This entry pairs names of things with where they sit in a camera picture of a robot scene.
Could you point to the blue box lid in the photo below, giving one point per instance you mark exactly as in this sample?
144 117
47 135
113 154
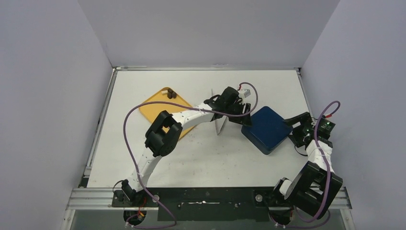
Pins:
268 130

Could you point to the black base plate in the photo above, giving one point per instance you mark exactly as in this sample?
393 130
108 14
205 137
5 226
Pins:
207 204

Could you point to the aluminium frame rail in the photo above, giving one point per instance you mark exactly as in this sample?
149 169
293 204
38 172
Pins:
93 199

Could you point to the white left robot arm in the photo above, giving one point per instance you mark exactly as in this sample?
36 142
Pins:
165 131

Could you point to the yellow tray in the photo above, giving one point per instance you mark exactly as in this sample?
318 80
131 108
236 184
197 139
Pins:
166 94

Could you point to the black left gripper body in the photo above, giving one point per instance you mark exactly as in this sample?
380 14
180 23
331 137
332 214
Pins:
236 108

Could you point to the metal tweezers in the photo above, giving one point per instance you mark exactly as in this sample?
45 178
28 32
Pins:
220 124

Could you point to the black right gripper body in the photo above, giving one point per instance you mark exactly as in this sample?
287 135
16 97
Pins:
298 127

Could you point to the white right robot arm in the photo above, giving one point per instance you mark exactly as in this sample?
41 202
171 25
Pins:
316 185

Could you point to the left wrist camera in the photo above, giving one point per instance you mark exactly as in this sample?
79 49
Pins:
244 93

